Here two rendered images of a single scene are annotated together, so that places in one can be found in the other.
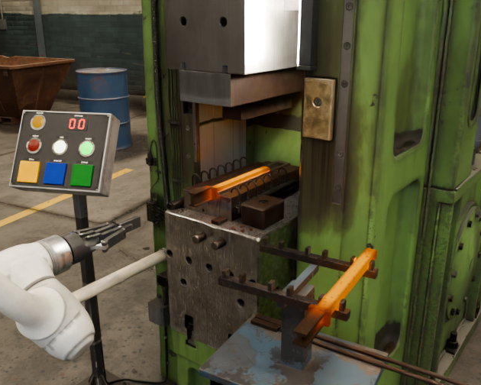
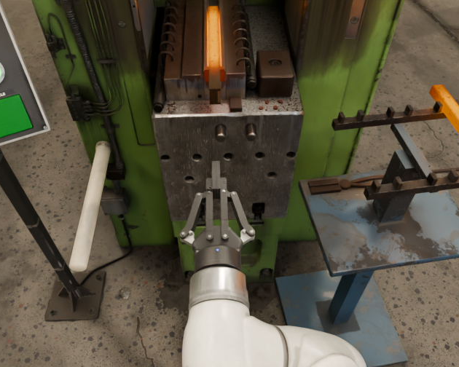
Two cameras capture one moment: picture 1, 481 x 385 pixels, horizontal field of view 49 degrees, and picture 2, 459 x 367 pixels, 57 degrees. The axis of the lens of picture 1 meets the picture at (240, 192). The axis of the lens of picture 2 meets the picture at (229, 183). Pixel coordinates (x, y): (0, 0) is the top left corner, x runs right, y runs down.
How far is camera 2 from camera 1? 106 cm
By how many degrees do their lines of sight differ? 43
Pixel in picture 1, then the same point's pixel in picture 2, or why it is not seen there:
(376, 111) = not seen: outside the picture
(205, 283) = (223, 172)
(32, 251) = (238, 322)
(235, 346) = (329, 228)
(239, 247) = (275, 126)
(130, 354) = (69, 243)
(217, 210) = (224, 91)
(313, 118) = not seen: outside the picture
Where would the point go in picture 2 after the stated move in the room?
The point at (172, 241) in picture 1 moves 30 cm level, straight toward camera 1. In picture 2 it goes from (170, 144) to (256, 206)
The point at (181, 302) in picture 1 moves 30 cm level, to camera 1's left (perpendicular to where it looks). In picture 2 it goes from (186, 196) to (96, 250)
